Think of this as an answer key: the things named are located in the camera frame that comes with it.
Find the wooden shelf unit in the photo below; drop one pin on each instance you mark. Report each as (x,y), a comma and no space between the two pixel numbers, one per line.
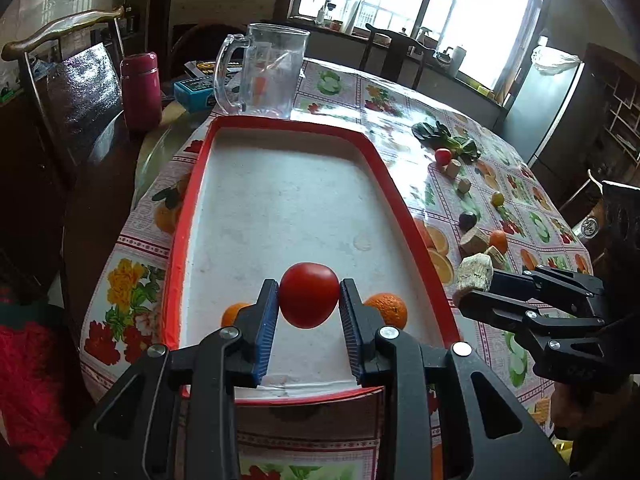
(615,120)

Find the red thermos bottle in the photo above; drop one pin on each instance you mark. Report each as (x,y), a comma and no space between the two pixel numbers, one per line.
(141,92)

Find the grey refrigerator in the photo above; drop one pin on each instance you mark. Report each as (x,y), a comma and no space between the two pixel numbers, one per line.
(542,110)

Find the window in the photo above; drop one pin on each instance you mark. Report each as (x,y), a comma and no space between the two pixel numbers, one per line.
(465,15)

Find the orange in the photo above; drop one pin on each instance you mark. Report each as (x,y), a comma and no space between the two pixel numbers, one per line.
(391,307)
(232,314)
(499,240)

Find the small yellow-green fruit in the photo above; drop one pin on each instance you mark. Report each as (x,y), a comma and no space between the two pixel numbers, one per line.
(497,199)

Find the dark purple passion fruit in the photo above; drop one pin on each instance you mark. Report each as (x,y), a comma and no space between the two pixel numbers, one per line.
(468,220)

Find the small red tomato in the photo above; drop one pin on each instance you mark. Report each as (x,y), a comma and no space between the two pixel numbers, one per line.
(443,156)

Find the white plastic bag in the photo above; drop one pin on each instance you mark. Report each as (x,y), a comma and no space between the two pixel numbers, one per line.
(552,57)

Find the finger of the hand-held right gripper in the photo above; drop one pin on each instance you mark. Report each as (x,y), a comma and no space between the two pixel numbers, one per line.
(500,310)
(550,287)

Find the red cloth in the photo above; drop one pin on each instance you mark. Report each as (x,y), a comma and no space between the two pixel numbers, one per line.
(30,385)

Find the black book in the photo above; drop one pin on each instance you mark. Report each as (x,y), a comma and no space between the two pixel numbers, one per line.
(200,67)

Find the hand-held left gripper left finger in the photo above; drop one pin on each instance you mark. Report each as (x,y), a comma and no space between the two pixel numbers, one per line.
(267,332)

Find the spray bottle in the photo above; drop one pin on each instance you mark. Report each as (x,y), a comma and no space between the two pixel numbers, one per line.
(424,35)

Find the leafy green vegetable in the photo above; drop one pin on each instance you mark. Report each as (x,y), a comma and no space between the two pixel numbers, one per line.
(430,132)

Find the wooden chair with glossy back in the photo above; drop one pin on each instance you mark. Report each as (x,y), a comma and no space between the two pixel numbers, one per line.
(80,90)

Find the clear glass pitcher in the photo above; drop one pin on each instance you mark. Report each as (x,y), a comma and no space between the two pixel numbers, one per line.
(272,70)

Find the red-rimmed white tray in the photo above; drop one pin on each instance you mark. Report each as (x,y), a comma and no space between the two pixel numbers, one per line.
(280,200)

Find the dark wooden chair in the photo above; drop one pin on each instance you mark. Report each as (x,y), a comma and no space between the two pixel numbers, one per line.
(395,55)

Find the blue box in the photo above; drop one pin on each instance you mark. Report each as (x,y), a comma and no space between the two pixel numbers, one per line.
(192,92)

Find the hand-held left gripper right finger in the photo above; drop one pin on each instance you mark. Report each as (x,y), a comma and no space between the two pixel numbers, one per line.
(351,332)

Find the large red tomato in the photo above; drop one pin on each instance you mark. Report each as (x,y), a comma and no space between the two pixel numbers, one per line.
(307,295)

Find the white kettle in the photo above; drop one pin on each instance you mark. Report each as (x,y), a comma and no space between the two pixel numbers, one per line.
(452,60)

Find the small white bottle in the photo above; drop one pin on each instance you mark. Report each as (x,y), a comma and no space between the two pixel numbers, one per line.
(320,14)

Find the small beige sugarcane chunk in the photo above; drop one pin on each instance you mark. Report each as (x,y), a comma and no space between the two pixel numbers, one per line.
(464,185)

